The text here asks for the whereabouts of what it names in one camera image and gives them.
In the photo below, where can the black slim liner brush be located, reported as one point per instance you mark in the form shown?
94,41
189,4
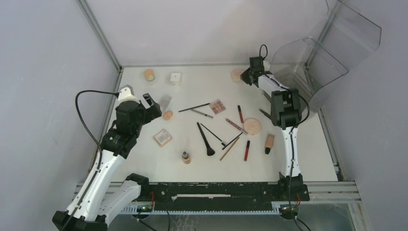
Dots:
233,140

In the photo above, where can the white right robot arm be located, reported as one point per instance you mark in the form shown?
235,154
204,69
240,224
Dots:
288,110

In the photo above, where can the large black powder brush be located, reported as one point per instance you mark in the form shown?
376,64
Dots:
209,150

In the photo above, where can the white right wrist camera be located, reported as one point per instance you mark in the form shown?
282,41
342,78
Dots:
266,65

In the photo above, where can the dark green lipstick pencil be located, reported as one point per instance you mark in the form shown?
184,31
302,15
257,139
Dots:
265,114

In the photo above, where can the red black liquid lipstick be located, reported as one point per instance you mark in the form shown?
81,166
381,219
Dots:
247,151

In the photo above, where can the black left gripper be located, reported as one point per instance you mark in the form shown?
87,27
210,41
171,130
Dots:
151,113

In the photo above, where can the round beige sponge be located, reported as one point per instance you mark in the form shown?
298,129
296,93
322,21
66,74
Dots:
235,75

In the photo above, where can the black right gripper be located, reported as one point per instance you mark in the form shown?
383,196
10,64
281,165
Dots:
244,76

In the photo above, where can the red glitter lip gloss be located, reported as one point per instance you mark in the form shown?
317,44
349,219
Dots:
236,126

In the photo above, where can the round tan jar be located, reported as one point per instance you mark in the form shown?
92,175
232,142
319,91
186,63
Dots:
149,75

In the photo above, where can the beige foundation bottle black cap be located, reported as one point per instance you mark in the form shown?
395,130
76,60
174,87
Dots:
269,143

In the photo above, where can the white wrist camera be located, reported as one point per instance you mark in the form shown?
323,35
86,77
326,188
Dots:
266,65
126,93

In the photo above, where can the thin black angled brush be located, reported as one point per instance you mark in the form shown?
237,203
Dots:
223,143

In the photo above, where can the nine-pan eyeshadow palette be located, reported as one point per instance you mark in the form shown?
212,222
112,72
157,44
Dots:
217,106

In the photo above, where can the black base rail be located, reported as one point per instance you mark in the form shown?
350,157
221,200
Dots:
220,196

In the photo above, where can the beige beauty blender sponge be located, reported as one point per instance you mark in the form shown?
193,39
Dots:
167,115

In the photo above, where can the peach foundation bottle silver pump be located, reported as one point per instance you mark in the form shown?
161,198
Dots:
186,157

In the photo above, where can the round beige powder puff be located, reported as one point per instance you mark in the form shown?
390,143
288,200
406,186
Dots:
252,126

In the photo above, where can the checkered eyeliner pencil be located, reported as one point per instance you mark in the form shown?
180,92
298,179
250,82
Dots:
201,113

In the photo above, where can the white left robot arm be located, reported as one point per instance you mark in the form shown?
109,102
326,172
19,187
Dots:
89,211

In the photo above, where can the orange square powder compact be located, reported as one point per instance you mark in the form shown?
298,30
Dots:
162,137

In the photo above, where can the white cube box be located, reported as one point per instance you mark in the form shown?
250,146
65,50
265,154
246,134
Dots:
175,79

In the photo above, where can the clear acrylic makeup organizer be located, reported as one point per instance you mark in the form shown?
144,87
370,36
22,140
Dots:
316,63

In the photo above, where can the gold slim pencil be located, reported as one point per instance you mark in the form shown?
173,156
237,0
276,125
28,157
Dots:
230,147

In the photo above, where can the clear plastic bottle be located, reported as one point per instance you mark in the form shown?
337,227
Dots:
164,102

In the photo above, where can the orange-red lip gloss tube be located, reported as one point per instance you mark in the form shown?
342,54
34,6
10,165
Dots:
240,114

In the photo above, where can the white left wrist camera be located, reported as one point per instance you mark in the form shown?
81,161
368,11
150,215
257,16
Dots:
126,93

